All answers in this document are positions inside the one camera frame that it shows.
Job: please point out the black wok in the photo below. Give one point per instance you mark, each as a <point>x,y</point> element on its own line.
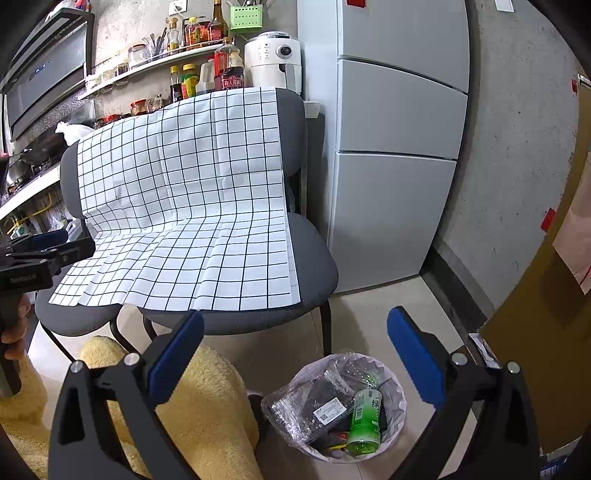
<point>49,150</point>

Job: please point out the grey office chair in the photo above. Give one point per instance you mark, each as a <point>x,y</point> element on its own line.
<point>317,274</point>

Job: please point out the white grid-pattern cloth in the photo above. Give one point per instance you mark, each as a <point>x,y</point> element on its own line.
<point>187,208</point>

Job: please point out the wall spice shelf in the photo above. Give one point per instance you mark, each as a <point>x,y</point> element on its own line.
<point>176,59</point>

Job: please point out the dark soy sauce bottle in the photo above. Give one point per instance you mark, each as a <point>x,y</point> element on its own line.
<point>175,85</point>

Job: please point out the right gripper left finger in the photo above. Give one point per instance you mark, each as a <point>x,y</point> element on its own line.
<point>83,441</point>

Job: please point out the person's hand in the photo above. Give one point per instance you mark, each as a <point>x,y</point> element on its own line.
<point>14,337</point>

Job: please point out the pink-lined trash bin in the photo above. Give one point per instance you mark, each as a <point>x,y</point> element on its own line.
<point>392,418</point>

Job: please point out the white kitchen counter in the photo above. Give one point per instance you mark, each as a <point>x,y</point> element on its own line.
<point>44,180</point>

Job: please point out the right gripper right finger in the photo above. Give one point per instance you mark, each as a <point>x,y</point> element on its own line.
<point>504,444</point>

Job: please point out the green label sauce bottle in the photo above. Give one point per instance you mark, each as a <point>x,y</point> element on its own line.
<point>189,80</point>

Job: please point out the brown wooden door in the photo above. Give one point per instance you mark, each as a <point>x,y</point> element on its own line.
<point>544,324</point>

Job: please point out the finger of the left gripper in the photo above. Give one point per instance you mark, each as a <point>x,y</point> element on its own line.
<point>69,253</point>
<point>45,241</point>

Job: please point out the yellow fuzzy slipper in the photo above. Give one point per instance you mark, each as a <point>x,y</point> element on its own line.
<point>208,417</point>

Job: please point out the green plastic bottle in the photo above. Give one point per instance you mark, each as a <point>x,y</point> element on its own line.
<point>365,435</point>

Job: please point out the steel range hood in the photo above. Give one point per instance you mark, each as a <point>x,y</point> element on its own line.
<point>50,64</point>

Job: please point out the pink hanging cloth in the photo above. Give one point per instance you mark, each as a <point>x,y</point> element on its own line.
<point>573,241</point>

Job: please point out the white refrigerator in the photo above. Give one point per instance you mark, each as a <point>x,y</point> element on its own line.
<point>392,82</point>

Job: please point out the green utensil basket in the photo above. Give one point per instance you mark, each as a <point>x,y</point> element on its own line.
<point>246,18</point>

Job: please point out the red label oil bottle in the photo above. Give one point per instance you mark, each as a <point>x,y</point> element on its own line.
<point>228,67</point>

